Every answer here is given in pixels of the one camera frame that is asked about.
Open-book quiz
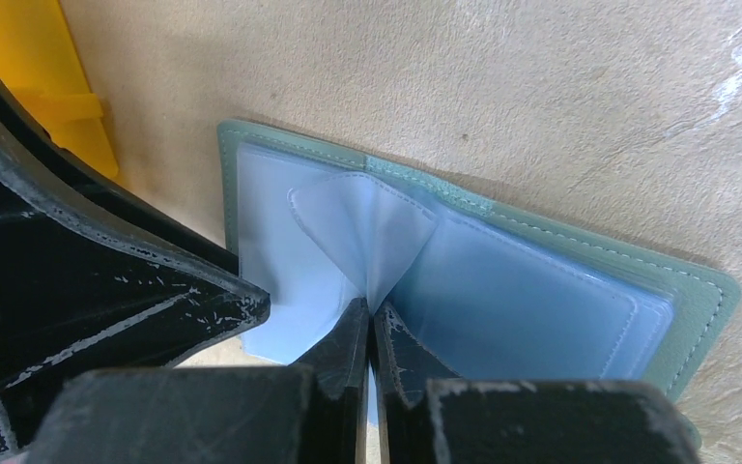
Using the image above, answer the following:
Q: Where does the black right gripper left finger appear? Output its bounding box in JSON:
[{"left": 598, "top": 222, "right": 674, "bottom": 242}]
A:
[{"left": 27, "top": 298, "right": 369, "bottom": 463}]

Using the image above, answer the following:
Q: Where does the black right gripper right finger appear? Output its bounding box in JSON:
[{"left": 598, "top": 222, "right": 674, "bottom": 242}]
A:
[{"left": 374, "top": 304, "right": 699, "bottom": 463}]

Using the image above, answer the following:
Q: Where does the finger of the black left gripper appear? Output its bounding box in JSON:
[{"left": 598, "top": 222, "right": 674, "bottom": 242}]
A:
[{"left": 0, "top": 81, "right": 270, "bottom": 460}]

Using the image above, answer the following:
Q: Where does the yellow bin with tan cards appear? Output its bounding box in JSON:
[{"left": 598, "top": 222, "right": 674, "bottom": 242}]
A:
[{"left": 0, "top": 0, "right": 119, "bottom": 179}]

